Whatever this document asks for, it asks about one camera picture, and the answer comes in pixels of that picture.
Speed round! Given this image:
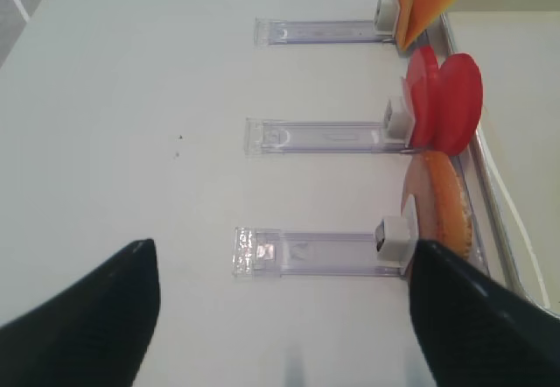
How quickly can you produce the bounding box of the clear tomato holder rail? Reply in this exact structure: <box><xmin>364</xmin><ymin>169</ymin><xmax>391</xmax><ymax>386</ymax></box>
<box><xmin>244</xmin><ymin>96</ymin><xmax>416</xmax><ymax>156</ymax></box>

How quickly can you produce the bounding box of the red tomato slice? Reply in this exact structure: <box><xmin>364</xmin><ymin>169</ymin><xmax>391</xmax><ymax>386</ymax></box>
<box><xmin>432</xmin><ymin>53</ymin><xmax>483</xmax><ymax>156</ymax></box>
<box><xmin>405</xmin><ymin>45</ymin><xmax>439</xmax><ymax>149</ymax></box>

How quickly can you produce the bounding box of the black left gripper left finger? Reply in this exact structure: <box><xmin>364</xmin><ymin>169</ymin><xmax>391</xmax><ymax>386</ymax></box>
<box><xmin>1</xmin><ymin>239</ymin><xmax>160</xmax><ymax>386</ymax></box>

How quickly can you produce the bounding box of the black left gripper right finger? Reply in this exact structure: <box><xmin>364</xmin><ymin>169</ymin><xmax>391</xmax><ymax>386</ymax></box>
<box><xmin>409</xmin><ymin>240</ymin><xmax>559</xmax><ymax>386</ymax></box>

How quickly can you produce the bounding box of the red tomato slice rear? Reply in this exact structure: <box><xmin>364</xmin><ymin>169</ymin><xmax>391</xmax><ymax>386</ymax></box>
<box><xmin>405</xmin><ymin>45</ymin><xmax>439</xmax><ymax>149</ymax></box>

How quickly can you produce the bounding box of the white serving tray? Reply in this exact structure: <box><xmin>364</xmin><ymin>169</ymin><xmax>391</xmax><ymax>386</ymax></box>
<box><xmin>429</xmin><ymin>0</ymin><xmax>559</xmax><ymax>315</ymax></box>

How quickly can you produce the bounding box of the clear cheese holder rail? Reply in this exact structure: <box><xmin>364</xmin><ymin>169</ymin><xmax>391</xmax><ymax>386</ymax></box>
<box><xmin>254</xmin><ymin>0</ymin><xmax>400</xmax><ymax>46</ymax></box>

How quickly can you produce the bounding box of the orange bun slice left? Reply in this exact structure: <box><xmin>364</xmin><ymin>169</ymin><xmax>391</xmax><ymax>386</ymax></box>
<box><xmin>401</xmin><ymin>151</ymin><xmax>473</xmax><ymax>259</ymax></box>

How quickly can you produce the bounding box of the red tomato slice front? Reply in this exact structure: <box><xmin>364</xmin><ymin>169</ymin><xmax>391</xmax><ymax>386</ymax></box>
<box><xmin>432</xmin><ymin>53</ymin><xmax>483</xmax><ymax>156</ymax></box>

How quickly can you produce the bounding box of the clear bun holder rail left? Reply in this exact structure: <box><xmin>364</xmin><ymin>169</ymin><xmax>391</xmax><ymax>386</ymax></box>
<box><xmin>232</xmin><ymin>216</ymin><xmax>419</xmax><ymax>278</ymax></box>

